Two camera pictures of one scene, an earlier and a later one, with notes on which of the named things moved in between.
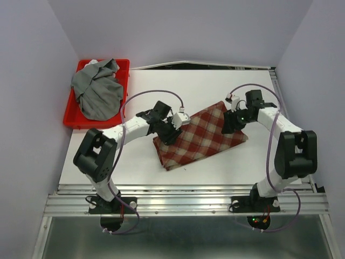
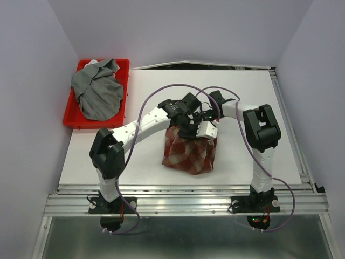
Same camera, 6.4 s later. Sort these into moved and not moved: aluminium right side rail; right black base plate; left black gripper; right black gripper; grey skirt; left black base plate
Moved: right black gripper; left black gripper
Not moved: aluminium right side rail; right black base plate; grey skirt; left black base plate
